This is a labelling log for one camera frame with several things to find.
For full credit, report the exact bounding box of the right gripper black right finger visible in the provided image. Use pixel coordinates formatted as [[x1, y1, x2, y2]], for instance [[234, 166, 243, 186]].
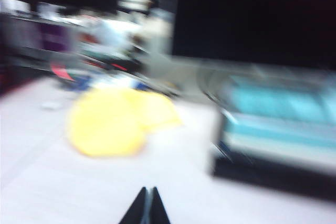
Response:
[[149, 186, 171, 224]]

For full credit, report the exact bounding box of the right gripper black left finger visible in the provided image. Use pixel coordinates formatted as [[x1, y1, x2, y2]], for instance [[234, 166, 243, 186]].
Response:
[[118, 186, 148, 224]]

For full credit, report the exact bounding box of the yellow microfibre rag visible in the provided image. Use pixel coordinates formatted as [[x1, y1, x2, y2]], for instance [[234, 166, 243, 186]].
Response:
[[65, 87, 183, 158]]

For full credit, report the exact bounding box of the blue and white carton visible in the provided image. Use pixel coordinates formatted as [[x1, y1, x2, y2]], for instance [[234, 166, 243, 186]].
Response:
[[76, 74, 150, 92]]

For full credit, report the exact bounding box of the black mouse with red light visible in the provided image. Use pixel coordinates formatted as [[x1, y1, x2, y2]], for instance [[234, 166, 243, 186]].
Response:
[[104, 57, 144, 74]]

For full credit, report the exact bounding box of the teal book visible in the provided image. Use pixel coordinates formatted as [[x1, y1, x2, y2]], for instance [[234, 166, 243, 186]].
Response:
[[223, 74, 336, 143]]

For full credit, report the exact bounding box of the silver monitor stand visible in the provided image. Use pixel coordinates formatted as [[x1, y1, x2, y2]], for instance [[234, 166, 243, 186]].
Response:
[[196, 60, 336, 101]]

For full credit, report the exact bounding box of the purple acrylic name sign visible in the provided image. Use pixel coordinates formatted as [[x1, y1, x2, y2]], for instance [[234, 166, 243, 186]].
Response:
[[36, 22, 71, 53]]

